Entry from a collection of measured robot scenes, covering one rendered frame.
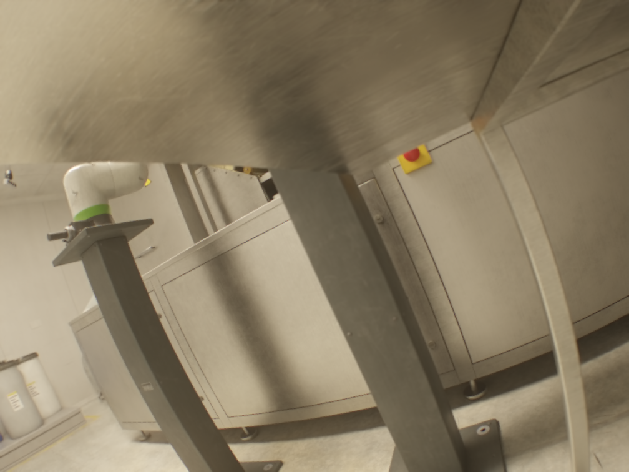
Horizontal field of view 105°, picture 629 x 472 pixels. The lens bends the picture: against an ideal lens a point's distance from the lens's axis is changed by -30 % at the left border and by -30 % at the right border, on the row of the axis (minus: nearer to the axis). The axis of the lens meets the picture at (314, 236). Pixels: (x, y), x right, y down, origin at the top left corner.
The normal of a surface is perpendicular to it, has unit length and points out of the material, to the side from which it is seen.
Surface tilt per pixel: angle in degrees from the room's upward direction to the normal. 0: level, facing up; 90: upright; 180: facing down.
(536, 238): 90
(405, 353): 90
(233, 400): 90
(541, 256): 90
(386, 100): 180
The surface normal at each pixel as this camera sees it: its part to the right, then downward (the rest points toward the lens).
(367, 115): 0.41, 0.91
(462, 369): -0.36, 0.15
